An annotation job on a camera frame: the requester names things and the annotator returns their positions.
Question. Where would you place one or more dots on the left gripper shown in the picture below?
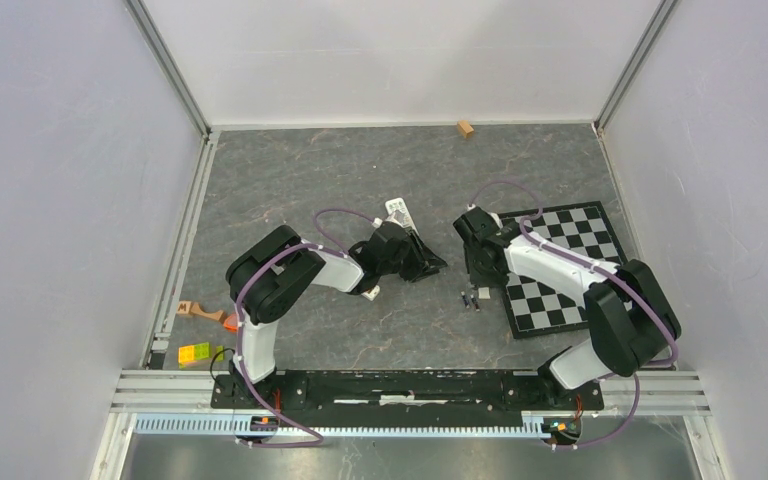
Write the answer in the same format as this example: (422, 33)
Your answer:
(424, 261)

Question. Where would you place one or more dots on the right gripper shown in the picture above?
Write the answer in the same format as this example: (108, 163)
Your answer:
(499, 279)

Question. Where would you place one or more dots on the white remote control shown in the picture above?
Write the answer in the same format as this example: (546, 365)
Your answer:
(397, 212)
(372, 293)

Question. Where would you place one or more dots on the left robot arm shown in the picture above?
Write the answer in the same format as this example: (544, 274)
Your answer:
(267, 280)

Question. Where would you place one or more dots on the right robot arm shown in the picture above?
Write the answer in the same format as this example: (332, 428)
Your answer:
(631, 323)

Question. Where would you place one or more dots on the black white chessboard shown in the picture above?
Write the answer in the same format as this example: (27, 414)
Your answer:
(544, 294)

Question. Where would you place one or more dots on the small wooden block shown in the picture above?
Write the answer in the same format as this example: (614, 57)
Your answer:
(465, 129)

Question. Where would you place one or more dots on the orange semicircle toy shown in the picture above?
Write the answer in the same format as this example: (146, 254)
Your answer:
(231, 323)

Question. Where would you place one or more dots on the wooden arch block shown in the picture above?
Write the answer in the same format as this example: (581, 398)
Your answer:
(197, 310)

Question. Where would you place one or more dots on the wooden letter block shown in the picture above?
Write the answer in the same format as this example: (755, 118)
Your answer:
(186, 308)

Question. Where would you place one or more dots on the yellow green toy blocks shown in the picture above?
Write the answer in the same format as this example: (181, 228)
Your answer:
(192, 355)

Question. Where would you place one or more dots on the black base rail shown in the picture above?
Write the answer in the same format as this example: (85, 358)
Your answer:
(406, 398)

